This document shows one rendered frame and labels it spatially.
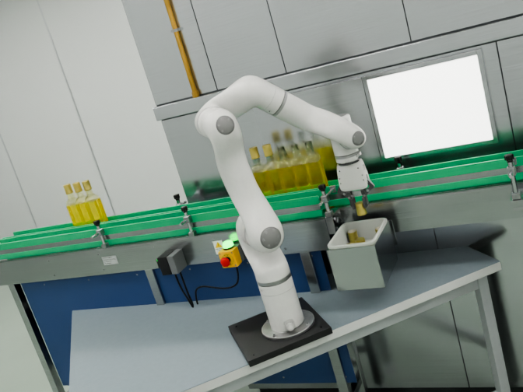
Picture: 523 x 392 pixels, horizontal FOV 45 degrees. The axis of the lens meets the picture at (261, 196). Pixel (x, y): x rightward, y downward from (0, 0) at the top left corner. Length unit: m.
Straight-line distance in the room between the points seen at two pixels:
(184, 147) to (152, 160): 3.81
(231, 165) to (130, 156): 4.81
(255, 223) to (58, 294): 1.45
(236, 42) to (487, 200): 1.14
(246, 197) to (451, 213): 0.75
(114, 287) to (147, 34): 1.13
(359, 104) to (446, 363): 1.17
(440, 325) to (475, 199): 0.70
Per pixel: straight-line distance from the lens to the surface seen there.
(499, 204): 2.32
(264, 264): 2.14
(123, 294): 2.99
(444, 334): 2.83
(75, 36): 6.83
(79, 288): 3.13
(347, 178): 2.21
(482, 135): 2.43
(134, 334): 2.70
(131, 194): 6.95
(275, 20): 2.55
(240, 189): 2.03
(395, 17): 2.43
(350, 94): 2.47
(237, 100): 2.03
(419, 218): 2.37
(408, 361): 2.93
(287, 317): 2.19
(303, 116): 2.09
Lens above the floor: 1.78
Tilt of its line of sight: 15 degrees down
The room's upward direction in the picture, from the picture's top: 17 degrees counter-clockwise
